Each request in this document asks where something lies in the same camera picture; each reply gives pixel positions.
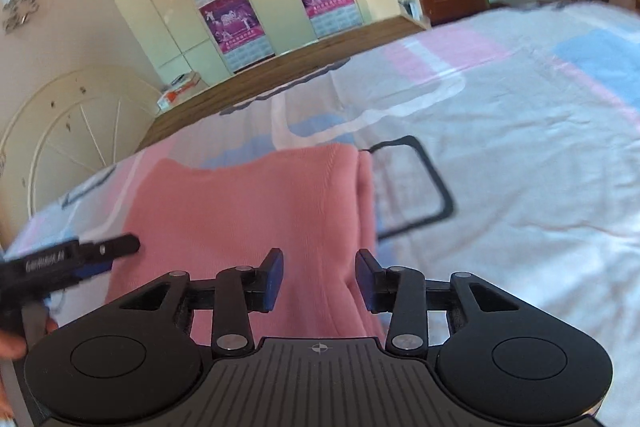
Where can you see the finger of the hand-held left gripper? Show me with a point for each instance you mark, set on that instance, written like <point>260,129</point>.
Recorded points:
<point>110,246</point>
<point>87,273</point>

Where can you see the cream round headboard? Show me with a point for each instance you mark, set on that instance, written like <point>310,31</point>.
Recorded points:
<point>70,122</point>

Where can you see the pink blue checked bed sheet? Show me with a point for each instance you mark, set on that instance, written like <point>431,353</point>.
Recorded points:
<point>525,157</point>

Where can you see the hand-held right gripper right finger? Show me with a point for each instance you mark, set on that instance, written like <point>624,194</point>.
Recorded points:
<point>364,287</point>

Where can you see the pink knit sweater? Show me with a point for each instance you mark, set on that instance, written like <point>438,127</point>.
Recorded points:
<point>250,207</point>

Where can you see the person's left hand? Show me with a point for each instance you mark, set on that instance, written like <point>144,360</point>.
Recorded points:
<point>12,349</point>

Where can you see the white orange cardboard box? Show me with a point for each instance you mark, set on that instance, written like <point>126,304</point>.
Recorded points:
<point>177,92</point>

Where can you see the raised wooden platform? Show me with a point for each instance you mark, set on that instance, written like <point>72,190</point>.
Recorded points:
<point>280,67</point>

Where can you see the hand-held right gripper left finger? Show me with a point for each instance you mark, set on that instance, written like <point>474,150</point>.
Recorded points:
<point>274,287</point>

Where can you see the silver wall lamp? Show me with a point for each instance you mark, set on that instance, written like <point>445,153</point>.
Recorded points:
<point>17,4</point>

